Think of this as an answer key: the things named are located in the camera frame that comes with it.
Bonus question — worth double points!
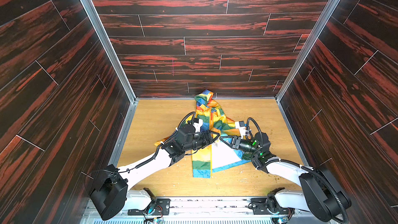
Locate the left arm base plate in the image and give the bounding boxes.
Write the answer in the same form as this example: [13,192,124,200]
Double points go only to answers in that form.
[127,198,171,216]

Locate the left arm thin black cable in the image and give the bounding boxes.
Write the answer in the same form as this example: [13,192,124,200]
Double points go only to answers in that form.
[83,111,197,194]

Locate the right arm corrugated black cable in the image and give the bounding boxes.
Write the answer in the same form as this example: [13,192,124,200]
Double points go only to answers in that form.
[245,117,349,224]

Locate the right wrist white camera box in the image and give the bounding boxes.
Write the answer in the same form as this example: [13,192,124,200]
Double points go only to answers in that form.
[235,121,248,139]

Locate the rainbow striped hooded jacket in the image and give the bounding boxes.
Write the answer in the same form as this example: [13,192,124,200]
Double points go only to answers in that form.
[154,89,254,179]

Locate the right aluminium corner post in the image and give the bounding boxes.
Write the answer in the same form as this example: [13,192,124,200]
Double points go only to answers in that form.
[276,0,341,106]

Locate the aluminium front rail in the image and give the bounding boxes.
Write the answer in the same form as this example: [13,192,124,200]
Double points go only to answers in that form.
[79,196,346,224]

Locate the aluminium corner post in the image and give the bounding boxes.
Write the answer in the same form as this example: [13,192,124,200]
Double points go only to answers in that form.
[276,0,341,106]
[80,0,137,104]

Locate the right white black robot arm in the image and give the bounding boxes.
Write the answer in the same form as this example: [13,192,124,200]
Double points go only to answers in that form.
[220,132,351,224]

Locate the left aluminium corner post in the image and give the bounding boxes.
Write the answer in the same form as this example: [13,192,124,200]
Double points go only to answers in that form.
[80,0,137,104]

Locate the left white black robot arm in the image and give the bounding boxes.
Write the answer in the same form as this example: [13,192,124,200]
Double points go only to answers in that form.
[88,124,220,221]

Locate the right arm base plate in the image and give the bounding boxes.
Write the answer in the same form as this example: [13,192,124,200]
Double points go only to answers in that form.
[248,197,294,215]

